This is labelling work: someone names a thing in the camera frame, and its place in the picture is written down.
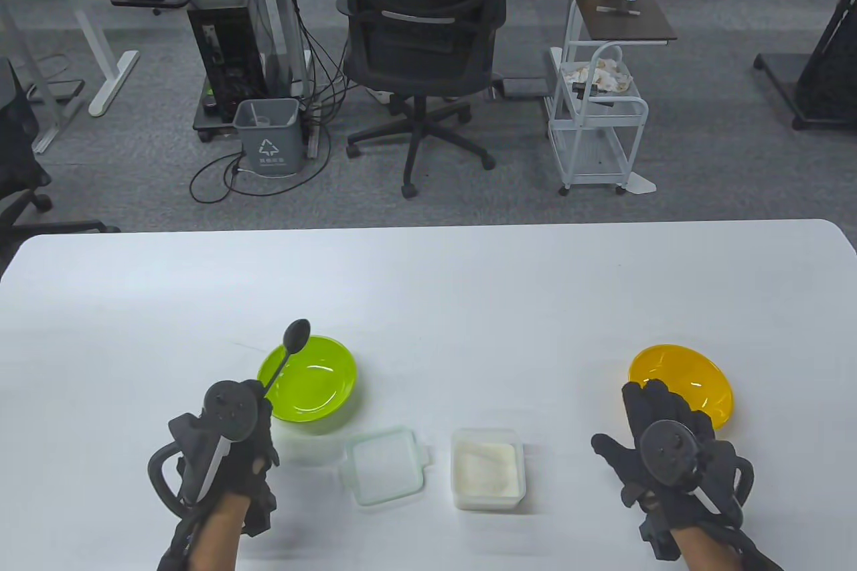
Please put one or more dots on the person's left hand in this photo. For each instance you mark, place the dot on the person's left hand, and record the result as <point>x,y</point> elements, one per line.
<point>258,464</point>

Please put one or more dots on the person's right hand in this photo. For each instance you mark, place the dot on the person's right hand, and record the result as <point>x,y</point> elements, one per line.
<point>659,403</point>

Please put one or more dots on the yellow plastic bowl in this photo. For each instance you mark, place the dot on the yellow plastic bowl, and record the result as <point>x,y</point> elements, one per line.
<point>689,377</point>

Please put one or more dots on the green plastic bowl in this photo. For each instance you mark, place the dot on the green plastic bowl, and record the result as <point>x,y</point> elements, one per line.
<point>315,383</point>

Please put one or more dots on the clear lid with green seal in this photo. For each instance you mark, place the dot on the clear lid with green seal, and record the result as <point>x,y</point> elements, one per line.
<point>388,467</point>

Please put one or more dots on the white sugar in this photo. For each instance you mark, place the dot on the white sugar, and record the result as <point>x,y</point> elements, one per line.
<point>485,467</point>

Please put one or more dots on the clear plastic sugar container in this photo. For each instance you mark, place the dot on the clear plastic sugar container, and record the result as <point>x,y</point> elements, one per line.
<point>489,503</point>

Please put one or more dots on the person's left forearm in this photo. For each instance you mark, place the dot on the person's left forearm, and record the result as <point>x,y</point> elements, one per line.
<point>214,537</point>

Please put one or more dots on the person's right forearm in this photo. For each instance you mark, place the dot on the person's right forearm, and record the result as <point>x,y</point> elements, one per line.
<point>703,551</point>

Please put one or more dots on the black hand tracker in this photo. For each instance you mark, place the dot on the black hand tracker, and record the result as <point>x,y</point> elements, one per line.
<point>231,407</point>
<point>666,450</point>

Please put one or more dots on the grey trash bin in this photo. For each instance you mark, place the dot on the grey trash bin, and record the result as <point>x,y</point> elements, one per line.
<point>271,142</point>

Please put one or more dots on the crumpled cloth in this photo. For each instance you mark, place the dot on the crumpled cloth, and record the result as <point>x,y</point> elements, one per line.
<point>602,72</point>

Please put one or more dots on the dark brown side table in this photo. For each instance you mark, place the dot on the dark brown side table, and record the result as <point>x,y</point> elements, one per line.
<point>622,29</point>

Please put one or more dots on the black floor stand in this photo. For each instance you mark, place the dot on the black floor stand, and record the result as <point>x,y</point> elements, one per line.
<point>830,62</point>

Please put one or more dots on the dark pen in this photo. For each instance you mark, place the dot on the dark pen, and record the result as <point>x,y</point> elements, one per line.
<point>619,11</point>

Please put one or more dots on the black computer tower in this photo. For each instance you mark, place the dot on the black computer tower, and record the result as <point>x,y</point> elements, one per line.
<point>224,62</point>

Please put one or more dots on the black armrest office chair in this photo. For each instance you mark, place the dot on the black armrest office chair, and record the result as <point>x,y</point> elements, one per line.
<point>17,129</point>

